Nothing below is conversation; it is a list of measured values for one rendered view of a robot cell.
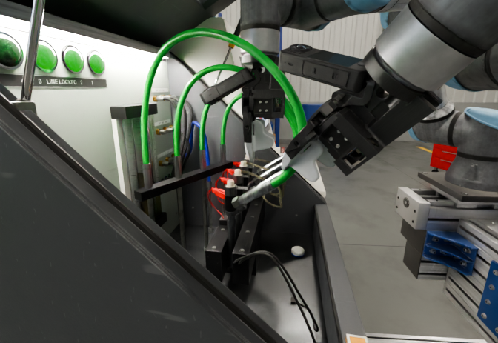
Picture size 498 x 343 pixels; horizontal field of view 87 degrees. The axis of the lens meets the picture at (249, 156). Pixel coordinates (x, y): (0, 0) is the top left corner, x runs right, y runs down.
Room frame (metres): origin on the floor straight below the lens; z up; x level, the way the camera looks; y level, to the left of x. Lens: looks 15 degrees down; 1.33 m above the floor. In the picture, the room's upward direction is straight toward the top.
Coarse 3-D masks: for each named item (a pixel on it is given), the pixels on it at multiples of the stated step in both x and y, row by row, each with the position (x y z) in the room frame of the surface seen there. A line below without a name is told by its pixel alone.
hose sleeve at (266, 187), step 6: (270, 180) 0.41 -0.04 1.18; (258, 186) 0.42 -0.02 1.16; (264, 186) 0.41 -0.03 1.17; (270, 186) 0.40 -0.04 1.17; (246, 192) 0.44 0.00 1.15; (252, 192) 0.42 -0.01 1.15; (258, 192) 0.41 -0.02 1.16; (264, 192) 0.41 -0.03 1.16; (240, 198) 0.44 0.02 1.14; (246, 198) 0.43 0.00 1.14; (252, 198) 0.42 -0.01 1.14
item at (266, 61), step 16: (192, 32) 0.49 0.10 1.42; (208, 32) 0.47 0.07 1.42; (224, 32) 0.45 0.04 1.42; (256, 48) 0.42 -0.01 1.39; (272, 64) 0.41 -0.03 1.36; (144, 96) 0.56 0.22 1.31; (288, 96) 0.39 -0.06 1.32; (144, 112) 0.57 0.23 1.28; (304, 112) 0.39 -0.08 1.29; (144, 128) 0.57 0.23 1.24; (144, 144) 0.57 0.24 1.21; (144, 160) 0.57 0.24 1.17; (288, 176) 0.39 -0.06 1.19
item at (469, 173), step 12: (456, 156) 0.80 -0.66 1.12; (468, 156) 0.76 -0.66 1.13; (480, 156) 0.74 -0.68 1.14; (456, 168) 0.78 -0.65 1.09; (468, 168) 0.75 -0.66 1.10; (480, 168) 0.73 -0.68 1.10; (492, 168) 0.72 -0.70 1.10; (456, 180) 0.76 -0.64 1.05; (468, 180) 0.74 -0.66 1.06; (480, 180) 0.72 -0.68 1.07; (492, 180) 0.71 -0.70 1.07
